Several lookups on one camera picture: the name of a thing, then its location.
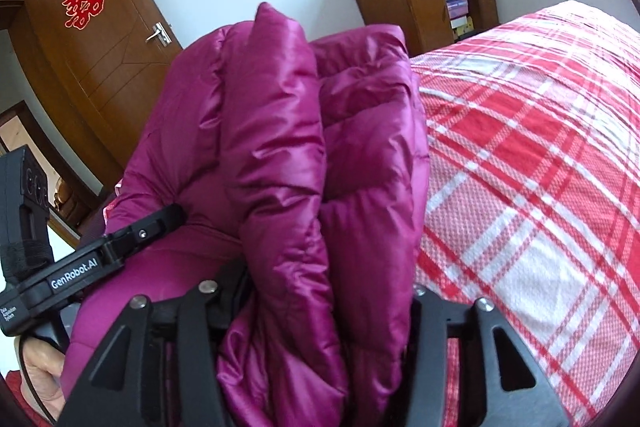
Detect stacked books in desk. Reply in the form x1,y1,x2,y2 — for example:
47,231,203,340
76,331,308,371
446,0,475,39

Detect silver door handle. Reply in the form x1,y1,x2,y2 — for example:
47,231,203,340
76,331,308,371
145,22,172,46

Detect red white plaid bed cover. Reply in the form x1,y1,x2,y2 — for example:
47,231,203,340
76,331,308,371
409,1,639,426

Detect magenta puffer down jacket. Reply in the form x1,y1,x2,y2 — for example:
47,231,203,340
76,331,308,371
61,4,430,426

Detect person's left hand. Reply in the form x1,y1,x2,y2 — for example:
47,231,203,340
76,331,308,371
14,337,65,423

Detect brown wooden door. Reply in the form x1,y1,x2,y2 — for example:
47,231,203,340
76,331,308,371
9,0,181,186

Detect red double happiness decal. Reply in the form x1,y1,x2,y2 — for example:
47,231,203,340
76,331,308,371
62,0,105,30

